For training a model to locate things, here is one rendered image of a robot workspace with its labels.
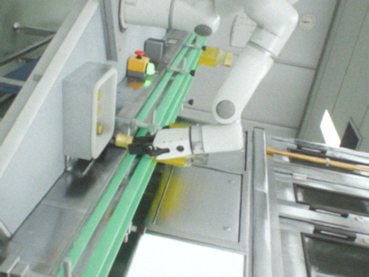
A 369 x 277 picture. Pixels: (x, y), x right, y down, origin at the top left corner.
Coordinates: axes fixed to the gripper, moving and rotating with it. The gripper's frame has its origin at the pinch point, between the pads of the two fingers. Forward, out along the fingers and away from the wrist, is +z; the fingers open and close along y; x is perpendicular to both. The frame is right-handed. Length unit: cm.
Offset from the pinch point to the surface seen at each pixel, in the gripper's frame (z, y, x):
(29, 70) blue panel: 53, 50, 14
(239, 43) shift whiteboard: -33, 613, -102
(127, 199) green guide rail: 3.6, -7.7, -12.3
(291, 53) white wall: -122, 610, -130
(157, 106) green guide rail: 0.8, 36.1, -2.0
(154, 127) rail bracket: -2.1, 14.6, -1.3
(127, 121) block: 6.6, 15.8, 1.2
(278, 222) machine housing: -38, 20, -44
